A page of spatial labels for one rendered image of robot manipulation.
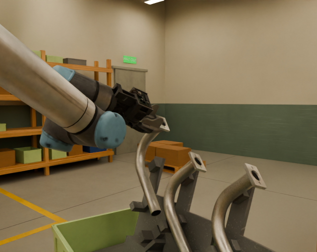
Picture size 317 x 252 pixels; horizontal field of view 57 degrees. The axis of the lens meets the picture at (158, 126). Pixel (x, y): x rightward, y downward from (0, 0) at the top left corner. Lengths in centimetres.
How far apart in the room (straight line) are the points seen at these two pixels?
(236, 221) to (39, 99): 49
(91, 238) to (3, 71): 69
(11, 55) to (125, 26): 719
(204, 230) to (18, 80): 55
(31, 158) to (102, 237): 453
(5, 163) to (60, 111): 486
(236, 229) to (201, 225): 11
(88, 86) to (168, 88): 775
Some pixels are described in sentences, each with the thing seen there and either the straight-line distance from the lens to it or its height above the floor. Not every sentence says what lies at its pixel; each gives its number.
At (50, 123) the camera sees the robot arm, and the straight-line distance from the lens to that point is 69.
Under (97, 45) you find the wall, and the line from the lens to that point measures 697.
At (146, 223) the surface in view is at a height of 95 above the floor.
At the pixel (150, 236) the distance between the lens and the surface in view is 90.
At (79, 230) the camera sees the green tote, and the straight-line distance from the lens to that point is 102.
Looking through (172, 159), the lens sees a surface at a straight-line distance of 536.
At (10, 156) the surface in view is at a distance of 538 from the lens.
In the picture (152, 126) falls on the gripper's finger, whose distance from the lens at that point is 85.
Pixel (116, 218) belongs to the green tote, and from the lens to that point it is 106.
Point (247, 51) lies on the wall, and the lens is 728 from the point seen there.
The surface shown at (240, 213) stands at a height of 108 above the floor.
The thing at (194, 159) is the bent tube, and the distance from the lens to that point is 76.
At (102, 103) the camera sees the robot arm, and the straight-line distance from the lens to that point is 74.
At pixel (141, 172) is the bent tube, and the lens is 90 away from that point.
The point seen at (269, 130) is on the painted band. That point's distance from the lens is 701.
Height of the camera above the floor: 134
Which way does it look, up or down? 5 degrees down
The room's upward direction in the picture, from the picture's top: straight up
